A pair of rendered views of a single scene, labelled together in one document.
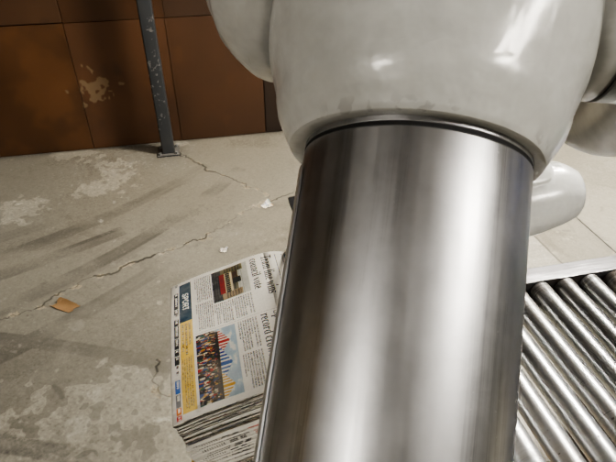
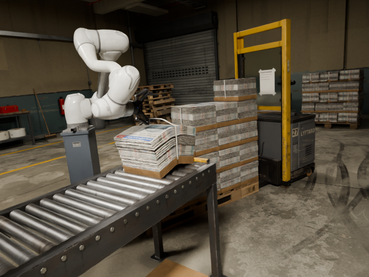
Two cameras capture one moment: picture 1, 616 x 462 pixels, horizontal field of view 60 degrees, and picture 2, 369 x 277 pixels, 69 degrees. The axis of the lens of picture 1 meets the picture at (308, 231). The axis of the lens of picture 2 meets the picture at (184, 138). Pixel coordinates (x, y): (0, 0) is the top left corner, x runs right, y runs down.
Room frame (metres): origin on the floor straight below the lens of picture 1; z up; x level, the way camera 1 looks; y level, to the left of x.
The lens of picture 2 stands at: (1.89, -0.92, 1.29)
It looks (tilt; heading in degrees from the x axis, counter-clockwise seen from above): 12 degrees down; 139
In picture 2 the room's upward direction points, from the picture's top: 4 degrees counter-clockwise
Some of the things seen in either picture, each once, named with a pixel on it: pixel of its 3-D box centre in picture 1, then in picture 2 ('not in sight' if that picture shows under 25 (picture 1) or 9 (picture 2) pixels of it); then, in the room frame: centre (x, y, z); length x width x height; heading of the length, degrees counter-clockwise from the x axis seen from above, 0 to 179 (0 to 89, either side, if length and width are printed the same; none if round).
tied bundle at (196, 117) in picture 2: not in sight; (193, 117); (-0.06, 0.93, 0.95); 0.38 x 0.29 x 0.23; 173
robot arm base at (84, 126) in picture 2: not in sight; (77, 126); (-0.18, -0.18, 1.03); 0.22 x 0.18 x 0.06; 140
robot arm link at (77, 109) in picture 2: not in sight; (77, 107); (-0.19, -0.16, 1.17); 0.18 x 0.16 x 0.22; 78
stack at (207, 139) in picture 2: not in sight; (185, 171); (-0.08, 0.79, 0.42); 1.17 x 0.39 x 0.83; 83
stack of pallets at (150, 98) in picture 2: not in sight; (154, 104); (-5.81, 4.53, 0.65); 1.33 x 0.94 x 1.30; 107
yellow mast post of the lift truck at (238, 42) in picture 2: not in sight; (240, 103); (-0.26, 1.98, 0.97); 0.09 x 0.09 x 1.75; 83
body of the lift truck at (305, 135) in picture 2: not in sight; (280, 144); (0.11, 2.31, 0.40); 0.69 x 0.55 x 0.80; 173
